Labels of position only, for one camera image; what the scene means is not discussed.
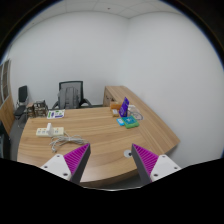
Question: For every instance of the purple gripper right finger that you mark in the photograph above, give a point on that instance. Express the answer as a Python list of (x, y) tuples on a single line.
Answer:
[(152, 167)]

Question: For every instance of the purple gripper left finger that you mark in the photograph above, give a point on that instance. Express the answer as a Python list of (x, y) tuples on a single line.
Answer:
[(69, 166)]

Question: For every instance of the white charger plug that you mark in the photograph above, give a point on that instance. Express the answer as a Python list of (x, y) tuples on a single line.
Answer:
[(49, 129)]

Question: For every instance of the round grey desk grommet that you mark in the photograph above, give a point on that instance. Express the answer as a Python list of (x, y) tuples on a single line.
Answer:
[(127, 153)]

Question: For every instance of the white power strip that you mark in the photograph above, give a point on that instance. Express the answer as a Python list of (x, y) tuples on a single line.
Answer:
[(44, 132)]

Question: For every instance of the green flat box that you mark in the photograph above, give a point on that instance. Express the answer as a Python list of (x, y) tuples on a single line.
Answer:
[(130, 122)]

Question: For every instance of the wooden desk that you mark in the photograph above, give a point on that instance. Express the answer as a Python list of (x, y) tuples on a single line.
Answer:
[(108, 140)]

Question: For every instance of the small blue box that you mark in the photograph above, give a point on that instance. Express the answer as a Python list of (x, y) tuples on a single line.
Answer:
[(120, 122)]

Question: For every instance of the clear plastic container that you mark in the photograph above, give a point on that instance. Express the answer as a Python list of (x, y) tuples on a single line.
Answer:
[(133, 111)]

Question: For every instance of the small wooden model rack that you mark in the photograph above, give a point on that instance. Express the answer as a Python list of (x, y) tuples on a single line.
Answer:
[(37, 109)]

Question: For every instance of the small tan box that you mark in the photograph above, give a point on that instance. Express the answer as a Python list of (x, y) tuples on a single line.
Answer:
[(115, 113)]

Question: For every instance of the orange box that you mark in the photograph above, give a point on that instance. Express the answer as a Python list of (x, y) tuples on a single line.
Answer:
[(115, 105)]

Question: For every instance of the grey mesh office chair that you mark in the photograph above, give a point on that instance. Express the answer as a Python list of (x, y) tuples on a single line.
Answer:
[(71, 96)]

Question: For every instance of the black side chair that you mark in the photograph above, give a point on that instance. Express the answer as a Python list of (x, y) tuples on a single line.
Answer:
[(21, 102)]

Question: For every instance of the wooden bookshelf cabinet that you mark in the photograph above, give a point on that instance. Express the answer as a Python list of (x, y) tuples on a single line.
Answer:
[(6, 101)]

